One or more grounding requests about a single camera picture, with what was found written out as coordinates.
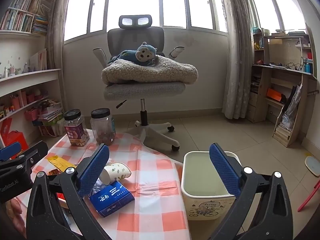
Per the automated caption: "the white bathroom scale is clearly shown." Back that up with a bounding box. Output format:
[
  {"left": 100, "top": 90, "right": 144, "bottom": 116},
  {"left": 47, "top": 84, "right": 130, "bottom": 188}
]
[{"left": 304, "top": 156, "right": 320, "bottom": 177}]

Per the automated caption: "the wooden desk with shelves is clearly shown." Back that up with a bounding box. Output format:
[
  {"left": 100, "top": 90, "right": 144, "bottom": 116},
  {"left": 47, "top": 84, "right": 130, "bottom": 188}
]
[{"left": 246, "top": 28, "right": 318, "bottom": 147}]

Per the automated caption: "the red white checkered tablecloth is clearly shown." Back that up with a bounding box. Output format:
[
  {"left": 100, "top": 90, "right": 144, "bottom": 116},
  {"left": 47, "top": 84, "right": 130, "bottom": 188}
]
[{"left": 15, "top": 129, "right": 190, "bottom": 240}]

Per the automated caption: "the yellow snack wrapper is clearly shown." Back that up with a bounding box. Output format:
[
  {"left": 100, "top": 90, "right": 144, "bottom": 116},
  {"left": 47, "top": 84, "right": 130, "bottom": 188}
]
[{"left": 47, "top": 155, "right": 76, "bottom": 172}]

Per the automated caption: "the left grey curtain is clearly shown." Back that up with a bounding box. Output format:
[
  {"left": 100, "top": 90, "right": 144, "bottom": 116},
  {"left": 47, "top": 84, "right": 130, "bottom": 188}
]
[{"left": 45, "top": 0, "right": 69, "bottom": 108}]

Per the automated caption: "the blue monkey plush toy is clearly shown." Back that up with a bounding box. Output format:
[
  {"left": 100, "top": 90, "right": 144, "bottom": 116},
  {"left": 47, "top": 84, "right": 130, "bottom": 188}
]
[{"left": 108, "top": 42, "right": 157, "bottom": 66}]

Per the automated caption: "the red stool leg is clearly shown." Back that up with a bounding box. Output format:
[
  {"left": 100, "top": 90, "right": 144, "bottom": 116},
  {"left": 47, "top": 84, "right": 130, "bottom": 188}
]
[{"left": 297, "top": 180, "right": 320, "bottom": 212}]

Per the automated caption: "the purple label nut jar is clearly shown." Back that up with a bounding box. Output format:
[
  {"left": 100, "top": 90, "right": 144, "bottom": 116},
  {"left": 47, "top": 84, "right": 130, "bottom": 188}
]
[{"left": 64, "top": 109, "right": 89, "bottom": 147}]

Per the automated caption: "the grey mesh office chair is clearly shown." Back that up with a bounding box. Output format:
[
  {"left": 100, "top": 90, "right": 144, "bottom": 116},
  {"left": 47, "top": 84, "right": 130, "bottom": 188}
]
[{"left": 105, "top": 15, "right": 185, "bottom": 152}]

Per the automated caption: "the blue cigarette box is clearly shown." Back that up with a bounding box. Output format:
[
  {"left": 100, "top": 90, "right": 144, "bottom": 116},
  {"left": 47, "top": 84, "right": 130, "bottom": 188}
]
[{"left": 89, "top": 181, "right": 135, "bottom": 217}]

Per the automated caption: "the red gift box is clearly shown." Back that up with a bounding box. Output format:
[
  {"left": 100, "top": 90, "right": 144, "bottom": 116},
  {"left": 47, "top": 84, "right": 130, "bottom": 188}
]
[{"left": 1, "top": 118, "right": 28, "bottom": 159}]

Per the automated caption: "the white trash bin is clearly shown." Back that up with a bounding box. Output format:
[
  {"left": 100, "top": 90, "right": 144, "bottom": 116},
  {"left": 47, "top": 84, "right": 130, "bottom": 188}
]
[{"left": 181, "top": 151, "right": 235, "bottom": 220}]

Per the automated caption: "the white wall bookshelf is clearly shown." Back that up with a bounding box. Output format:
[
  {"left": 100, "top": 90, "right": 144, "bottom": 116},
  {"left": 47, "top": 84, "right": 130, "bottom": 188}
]
[{"left": 1, "top": 0, "right": 63, "bottom": 144}]

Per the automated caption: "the white paper cup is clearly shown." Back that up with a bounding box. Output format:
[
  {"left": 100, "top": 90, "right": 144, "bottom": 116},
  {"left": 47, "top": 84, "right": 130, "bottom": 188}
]
[{"left": 99, "top": 163, "right": 132, "bottom": 185}]

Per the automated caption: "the person left hand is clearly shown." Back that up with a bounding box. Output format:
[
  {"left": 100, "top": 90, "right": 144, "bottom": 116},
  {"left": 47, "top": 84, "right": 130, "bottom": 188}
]
[{"left": 5, "top": 198, "right": 26, "bottom": 238}]

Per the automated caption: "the blue white paper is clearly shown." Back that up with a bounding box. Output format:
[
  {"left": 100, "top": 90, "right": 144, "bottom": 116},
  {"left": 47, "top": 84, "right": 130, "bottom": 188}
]
[{"left": 89, "top": 179, "right": 107, "bottom": 196}]

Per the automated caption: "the beige fleece blanket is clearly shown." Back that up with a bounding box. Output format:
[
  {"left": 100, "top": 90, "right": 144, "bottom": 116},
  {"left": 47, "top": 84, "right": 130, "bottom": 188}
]
[{"left": 101, "top": 56, "right": 199, "bottom": 85}]

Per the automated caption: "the clear jar with nuts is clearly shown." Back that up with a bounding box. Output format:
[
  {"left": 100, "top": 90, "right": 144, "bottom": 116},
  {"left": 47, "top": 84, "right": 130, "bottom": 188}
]
[{"left": 90, "top": 108, "right": 116, "bottom": 146}]

